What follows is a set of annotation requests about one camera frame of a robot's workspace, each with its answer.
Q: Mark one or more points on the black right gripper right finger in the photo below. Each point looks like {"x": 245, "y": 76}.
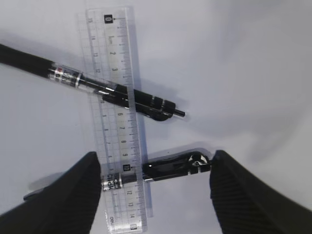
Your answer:
{"x": 246, "y": 205}

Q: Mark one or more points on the black pen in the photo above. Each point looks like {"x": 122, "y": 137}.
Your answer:
{"x": 148, "y": 105}
{"x": 170, "y": 168}

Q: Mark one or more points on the clear plastic ruler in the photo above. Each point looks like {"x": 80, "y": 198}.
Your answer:
{"x": 106, "y": 50}

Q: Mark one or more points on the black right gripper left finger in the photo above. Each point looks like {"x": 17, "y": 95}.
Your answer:
{"x": 67, "y": 206}

